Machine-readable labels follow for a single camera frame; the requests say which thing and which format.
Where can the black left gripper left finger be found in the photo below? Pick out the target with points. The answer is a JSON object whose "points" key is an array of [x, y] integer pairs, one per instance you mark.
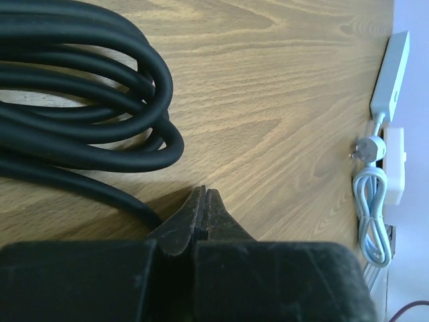
{"points": [[146, 279]]}

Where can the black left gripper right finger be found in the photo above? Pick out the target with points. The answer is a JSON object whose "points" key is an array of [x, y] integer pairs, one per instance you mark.
{"points": [[239, 279]]}

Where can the light blue power strip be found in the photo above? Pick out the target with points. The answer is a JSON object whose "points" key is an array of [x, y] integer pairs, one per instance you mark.
{"points": [[370, 183]]}

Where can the white triangular power strip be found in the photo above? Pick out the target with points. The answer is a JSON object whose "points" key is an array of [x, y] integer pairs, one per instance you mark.
{"points": [[394, 164]]}

